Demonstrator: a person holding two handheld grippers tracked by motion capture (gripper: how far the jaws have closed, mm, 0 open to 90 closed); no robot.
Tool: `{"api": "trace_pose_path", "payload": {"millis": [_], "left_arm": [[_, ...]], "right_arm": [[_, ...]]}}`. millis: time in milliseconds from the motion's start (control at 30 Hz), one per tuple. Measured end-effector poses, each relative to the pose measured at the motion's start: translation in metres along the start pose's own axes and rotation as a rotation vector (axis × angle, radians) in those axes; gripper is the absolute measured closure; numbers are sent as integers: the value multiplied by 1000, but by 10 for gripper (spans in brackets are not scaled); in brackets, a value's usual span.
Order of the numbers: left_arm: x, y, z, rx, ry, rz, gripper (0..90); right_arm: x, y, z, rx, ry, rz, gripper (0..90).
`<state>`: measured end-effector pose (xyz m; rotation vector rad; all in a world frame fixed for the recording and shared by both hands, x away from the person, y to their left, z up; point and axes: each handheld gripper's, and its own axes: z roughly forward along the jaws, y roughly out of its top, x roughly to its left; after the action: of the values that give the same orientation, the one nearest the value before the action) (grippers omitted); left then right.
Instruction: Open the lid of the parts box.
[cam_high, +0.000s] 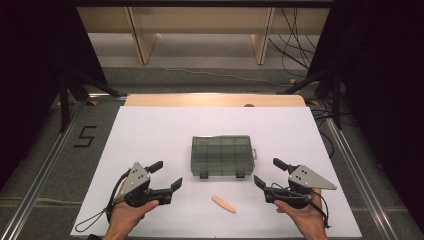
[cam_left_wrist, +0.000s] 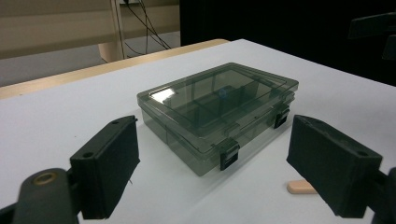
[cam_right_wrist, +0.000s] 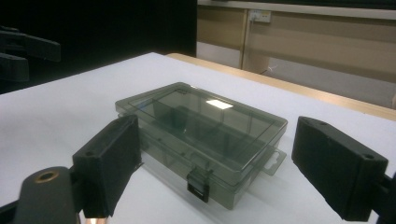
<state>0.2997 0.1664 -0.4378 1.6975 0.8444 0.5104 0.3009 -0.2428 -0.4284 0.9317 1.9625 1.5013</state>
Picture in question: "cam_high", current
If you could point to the white board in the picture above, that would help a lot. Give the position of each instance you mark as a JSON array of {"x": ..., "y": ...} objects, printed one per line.
[{"x": 166, "y": 133}]

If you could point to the light wooden shelf unit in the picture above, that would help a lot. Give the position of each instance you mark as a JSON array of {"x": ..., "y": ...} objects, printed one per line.
[{"x": 200, "y": 18}]

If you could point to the metal floor rail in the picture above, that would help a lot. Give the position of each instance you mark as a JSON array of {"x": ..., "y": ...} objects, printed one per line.
[
  {"x": 43, "y": 173},
  {"x": 360, "y": 180}
]

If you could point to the person's right hand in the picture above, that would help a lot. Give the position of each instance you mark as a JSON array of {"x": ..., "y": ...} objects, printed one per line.
[{"x": 308, "y": 218}]

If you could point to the black metal stand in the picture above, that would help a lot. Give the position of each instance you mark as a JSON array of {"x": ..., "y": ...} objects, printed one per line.
[
  {"x": 336, "y": 96},
  {"x": 64, "y": 100}
]

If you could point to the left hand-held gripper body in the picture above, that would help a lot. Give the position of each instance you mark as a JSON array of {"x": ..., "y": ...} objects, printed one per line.
[{"x": 135, "y": 180}]

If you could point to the black curtain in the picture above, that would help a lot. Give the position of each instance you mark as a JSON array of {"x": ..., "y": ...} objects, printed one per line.
[
  {"x": 33, "y": 66},
  {"x": 383, "y": 83}
]

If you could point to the light wooden table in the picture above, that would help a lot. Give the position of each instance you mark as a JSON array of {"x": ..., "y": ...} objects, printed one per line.
[{"x": 213, "y": 100}]

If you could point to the smoky clear plastic compartment box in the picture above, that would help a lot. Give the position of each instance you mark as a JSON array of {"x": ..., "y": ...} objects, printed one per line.
[{"x": 221, "y": 156}]

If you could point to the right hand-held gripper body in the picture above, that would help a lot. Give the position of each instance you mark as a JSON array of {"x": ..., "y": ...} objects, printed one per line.
[{"x": 306, "y": 181}]

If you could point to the orange soft fishing lure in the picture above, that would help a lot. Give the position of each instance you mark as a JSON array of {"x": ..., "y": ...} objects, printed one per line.
[{"x": 224, "y": 204}]

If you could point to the person's left hand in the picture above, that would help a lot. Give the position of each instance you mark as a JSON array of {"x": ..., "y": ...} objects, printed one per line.
[{"x": 125, "y": 216}]

